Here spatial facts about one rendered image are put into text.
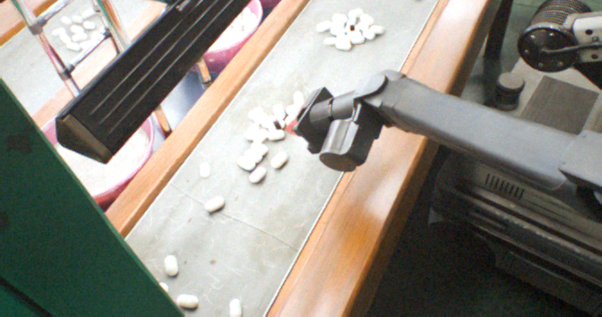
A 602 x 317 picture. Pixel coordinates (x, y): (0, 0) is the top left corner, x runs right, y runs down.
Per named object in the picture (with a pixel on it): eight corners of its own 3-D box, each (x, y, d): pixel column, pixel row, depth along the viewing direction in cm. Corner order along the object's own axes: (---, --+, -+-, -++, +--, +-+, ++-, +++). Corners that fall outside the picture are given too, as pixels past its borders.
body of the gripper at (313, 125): (288, 130, 82) (317, 120, 77) (317, 88, 88) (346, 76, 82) (314, 156, 85) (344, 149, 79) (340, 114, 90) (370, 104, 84)
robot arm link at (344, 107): (388, 99, 78) (364, 78, 76) (376, 136, 75) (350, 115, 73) (357, 108, 84) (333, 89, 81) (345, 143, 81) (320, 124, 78)
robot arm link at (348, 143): (424, 104, 74) (387, 69, 70) (405, 171, 69) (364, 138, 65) (365, 119, 84) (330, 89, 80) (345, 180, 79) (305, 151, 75)
